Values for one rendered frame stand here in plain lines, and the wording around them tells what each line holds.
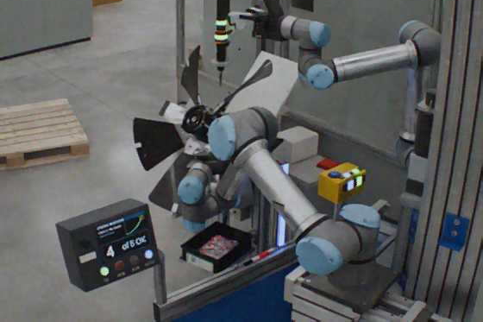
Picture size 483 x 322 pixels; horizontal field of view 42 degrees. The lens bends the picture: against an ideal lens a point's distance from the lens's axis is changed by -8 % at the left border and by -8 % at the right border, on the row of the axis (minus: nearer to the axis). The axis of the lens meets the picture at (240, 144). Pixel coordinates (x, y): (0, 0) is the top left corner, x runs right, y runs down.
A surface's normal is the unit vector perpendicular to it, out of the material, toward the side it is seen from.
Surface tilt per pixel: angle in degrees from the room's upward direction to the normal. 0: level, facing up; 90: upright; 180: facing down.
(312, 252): 94
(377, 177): 90
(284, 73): 50
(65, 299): 0
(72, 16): 90
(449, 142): 90
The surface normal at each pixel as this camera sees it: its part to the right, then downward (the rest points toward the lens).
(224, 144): -0.79, 0.18
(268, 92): -0.58, -0.40
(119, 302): 0.02, -0.91
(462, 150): -0.61, 0.32
